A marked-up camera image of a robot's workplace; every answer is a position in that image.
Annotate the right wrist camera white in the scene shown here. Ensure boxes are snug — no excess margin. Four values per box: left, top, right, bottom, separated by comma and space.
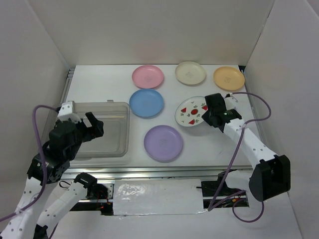
224, 93, 238, 110

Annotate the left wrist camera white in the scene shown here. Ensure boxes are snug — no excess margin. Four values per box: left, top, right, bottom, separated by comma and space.
57, 101, 81, 123

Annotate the orange plastic plate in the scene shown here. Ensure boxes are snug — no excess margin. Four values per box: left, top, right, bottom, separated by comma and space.
213, 66, 245, 91

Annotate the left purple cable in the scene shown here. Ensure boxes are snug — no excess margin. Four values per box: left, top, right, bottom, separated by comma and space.
0, 104, 62, 224

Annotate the aluminium frame rail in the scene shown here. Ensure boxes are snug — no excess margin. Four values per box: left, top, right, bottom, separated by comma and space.
59, 67, 270, 180

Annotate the clear plastic bin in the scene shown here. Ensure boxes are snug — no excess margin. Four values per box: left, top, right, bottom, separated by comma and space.
41, 101, 130, 162

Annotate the cream plastic plate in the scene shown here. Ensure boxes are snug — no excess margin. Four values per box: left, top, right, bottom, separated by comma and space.
175, 61, 206, 86

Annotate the watermelon pattern ceramic plate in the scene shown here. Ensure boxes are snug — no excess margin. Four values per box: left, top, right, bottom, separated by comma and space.
174, 96, 208, 127

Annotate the blue plastic plate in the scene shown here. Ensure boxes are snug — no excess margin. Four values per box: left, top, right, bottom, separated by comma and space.
129, 89, 164, 118

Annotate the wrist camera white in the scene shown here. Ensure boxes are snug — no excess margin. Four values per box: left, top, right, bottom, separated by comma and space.
224, 93, 238, 110
57, 101, 81, 123

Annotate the pink plastic plate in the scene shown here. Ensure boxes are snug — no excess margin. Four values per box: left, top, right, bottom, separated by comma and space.
132, 65, 164, 89

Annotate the white foil tape sheet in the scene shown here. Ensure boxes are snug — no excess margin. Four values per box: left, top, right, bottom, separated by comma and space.
113, 179, 204, 216

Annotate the purple plate front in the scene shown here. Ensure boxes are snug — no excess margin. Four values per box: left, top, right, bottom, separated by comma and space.
144, 125, 183, 163

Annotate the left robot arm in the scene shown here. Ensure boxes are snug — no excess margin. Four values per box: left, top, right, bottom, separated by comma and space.
0, 112, 104, 239

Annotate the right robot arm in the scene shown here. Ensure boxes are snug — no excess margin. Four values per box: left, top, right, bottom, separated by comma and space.
202, 93, 291, 202

